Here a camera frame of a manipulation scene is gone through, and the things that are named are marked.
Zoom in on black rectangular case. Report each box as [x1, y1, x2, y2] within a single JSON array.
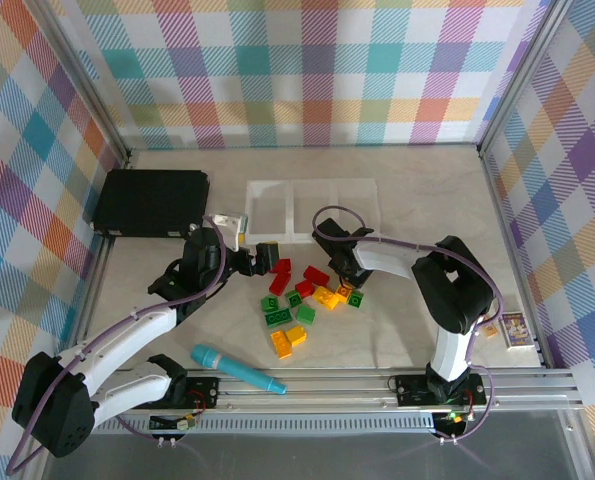
[[91, 169, 212, 239]]

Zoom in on teal pen-shaped device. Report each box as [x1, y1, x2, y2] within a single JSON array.
[[190, 343, 288, 396]]

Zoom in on small electronics board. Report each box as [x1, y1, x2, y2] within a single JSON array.
[[434, 409, 476, 431], [149, 412, 201, 432]]

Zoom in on small printed card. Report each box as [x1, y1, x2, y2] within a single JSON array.
[[499, 312, 533, 350]]

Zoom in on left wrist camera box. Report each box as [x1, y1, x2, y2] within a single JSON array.
[[211, 213, 250, 251]]

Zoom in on aluminium side rail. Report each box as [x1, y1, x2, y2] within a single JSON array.
[[69, 234, 116, 374], [479, 147, 553, 369]]

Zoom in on aluminium mounting rail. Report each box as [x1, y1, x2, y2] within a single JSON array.
[[111, 367, 586, 415]]

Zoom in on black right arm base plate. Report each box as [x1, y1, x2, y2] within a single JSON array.
[[394, 373, 493, 409]]

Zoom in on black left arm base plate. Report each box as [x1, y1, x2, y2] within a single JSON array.
[[185, 375, 222, 409]]

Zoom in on slotted grey cable duct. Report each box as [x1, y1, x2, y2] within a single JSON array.
[[94, 417, 438, 434]]

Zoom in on aluminium frame post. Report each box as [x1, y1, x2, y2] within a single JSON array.
[[39, 0, 133, 166], [478, 0, 576, 159]]

